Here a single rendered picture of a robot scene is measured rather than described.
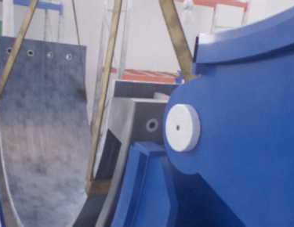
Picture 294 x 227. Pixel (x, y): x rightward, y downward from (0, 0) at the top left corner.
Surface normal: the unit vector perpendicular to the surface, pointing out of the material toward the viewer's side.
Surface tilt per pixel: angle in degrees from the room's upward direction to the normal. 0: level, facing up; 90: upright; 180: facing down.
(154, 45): 90
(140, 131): 97
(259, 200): 90
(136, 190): 101
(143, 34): 90
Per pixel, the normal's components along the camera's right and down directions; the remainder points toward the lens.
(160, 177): -0.87, -0.03
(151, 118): 0.47, 0.29
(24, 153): 0.38, -0.68
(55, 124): 0.47, -0.39
